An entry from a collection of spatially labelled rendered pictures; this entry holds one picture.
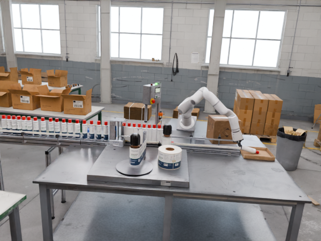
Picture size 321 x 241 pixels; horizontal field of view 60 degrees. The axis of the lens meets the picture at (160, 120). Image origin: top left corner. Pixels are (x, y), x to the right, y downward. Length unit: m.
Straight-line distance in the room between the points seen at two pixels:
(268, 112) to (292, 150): 1.42
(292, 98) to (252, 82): 1.16
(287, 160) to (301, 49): 4.10
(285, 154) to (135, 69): 5.14
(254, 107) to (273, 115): 0.41
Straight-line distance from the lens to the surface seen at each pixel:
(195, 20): 8.09
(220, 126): 3.06
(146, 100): 2.80
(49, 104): 4.63
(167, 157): 2.30
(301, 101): 8.50
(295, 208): 2.42
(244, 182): 2.41
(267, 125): 6.11
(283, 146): 4.84
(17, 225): 2.36
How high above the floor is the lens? 1.90
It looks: 16 degrees down
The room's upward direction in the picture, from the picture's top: 3 degrees clockwise
